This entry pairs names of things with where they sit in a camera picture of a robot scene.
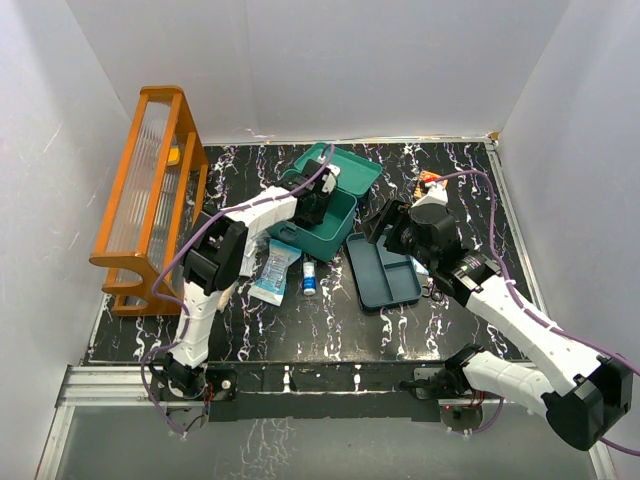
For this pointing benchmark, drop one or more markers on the clear bag cotton balls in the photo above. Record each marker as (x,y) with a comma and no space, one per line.
(225,297)

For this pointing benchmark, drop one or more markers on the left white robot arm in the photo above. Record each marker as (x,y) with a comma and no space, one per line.
(220,249)

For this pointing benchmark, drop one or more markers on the orange wooden rack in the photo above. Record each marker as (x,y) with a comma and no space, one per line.
(152,206)

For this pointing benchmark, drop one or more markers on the small scissors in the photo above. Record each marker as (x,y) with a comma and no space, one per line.
(430,290)

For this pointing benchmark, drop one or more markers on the small white blue bottle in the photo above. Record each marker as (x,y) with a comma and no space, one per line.
(309,283)

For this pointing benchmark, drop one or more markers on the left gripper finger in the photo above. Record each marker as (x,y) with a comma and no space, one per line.
(319,209)
(304,214)

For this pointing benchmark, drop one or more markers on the black front mounting rail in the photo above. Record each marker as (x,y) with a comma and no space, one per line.
(340,390)

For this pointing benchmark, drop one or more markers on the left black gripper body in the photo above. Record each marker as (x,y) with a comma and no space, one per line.
(320,194)

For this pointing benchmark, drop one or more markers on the blue cotton swab packet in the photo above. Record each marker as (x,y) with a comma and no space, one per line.
(271,284)

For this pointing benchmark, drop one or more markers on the dark blue divided tray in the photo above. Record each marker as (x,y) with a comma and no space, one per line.
(383,279)

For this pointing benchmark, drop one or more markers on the yellow item on rack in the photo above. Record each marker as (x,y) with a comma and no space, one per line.
(174,156)

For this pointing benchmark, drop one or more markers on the orange patterned card packet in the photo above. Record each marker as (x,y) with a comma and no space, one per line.
(425,178)

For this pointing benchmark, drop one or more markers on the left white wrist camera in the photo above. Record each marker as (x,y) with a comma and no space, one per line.
(329,178)

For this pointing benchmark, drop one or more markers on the green medicine box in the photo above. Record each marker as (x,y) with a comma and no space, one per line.
(324,221)

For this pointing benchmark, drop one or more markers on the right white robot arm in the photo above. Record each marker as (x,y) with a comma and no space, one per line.
(582,391)

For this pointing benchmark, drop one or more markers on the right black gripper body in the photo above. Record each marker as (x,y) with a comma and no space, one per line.
(403,221)

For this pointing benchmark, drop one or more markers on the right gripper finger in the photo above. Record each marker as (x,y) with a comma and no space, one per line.
(393,241)
(374,226)

